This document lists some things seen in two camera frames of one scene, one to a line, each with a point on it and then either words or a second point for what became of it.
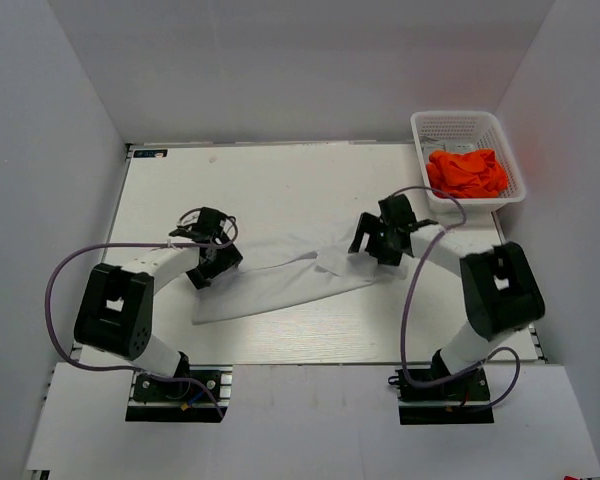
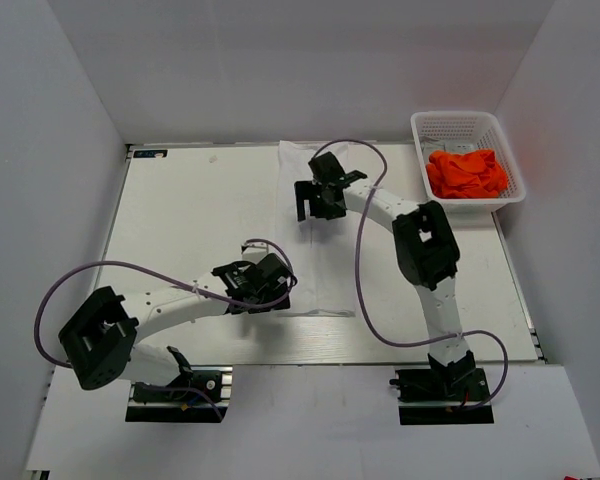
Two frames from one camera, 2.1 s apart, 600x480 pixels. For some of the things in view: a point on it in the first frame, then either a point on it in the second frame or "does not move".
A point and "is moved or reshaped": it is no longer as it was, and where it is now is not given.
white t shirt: x=276 y=276 is moved or reshaped
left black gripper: x=230 y=257 to x=273 y=306
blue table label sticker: x=161 y=153 does not move
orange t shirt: x=471 y=174 does not move
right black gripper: x=370 y=224 to x=307 y=189
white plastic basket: x=467 y=153 does not move
